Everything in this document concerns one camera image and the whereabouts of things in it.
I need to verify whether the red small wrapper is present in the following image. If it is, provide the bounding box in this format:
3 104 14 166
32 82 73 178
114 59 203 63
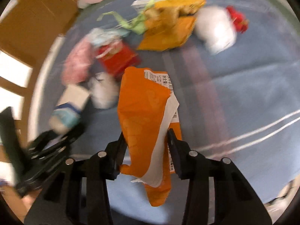
226 6 249 33

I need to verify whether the orange snack wrapper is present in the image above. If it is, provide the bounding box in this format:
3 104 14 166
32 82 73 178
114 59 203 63
117 67 181 207

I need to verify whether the wooden bunk bed frame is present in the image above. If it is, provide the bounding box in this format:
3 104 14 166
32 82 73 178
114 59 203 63
0 0 80 216

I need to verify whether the white toothpaste box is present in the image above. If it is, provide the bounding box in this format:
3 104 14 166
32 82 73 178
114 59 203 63
131 0 151 8

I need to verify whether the pink plastic bag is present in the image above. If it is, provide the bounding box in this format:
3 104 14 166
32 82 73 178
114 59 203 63
61 36 94 85

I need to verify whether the white crumpled plastic bag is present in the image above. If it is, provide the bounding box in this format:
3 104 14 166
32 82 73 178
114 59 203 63
194 6 237 55

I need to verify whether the white blue paper cup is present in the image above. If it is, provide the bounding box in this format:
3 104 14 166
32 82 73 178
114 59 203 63
49 84 90 135

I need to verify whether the light blue face mask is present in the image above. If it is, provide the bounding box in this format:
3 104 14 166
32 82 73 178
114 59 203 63
87 27 130 47

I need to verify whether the yellow snack bag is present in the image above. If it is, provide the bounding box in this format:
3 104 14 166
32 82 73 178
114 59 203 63
137 0 206 51

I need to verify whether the green paper strip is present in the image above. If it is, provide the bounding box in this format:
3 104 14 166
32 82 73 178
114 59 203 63
97 0 156 35

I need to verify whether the white crumpled tissue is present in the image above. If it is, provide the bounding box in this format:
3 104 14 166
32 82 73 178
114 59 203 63
88 72 119 109

